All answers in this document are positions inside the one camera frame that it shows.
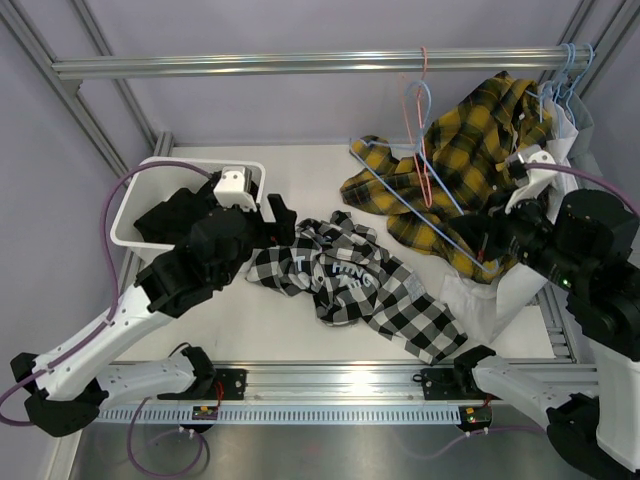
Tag light blue wire hangers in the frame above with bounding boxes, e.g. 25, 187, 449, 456
528, 42, 596, 125

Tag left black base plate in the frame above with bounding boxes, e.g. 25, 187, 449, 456
156, 368, 247, 434

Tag right aluminium frame post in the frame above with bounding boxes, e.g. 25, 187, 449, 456
558, 0, 639, 101

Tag light blue wire hanger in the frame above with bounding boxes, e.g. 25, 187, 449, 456
348, 79, 501, 276

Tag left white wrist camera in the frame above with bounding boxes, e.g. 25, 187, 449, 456
214, 165, 261, 212

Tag aluminium frame post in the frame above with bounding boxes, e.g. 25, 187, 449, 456
1, 1, 175, 176
558, 0, 639, 101

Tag pink wire hanger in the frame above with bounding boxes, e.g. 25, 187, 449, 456
398, 46, 433, 207

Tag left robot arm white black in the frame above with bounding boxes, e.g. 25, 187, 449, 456
11, 194, 297, 437

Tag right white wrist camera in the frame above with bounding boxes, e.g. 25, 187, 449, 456
505, 145, 556, 214

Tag aluminium front rail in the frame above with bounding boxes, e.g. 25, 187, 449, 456
99, 362, 601, 405

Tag grey garment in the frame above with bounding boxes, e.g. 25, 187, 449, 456
568, 96, 602, 177

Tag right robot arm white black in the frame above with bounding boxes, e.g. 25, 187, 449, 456
452, 189, 639, 479

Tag left aluminium frame post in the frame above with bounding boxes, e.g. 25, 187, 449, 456
1, 1, 175, 176

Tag yellow black plaid shirt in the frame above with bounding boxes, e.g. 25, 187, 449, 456
340, 72, 552, 284

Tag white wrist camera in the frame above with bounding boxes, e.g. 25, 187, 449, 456
505, 145, 556, 214
214, 165, 261, 212

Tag white plastic bin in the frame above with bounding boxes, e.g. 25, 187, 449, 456
110, 157, 266, 264

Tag white slotted cable duct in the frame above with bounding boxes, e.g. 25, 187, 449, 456
98, 403, 462, 425

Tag aluminium hanging rail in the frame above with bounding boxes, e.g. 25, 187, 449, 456
52, 43, 595, 80

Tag black white checkered shirt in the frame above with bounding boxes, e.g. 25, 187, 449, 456
246, 211, 468, 365

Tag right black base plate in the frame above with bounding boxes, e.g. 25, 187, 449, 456
412, 367, 493, 434

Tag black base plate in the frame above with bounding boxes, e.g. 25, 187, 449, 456
156, 368, 247, 434
412, 367, 493, 434

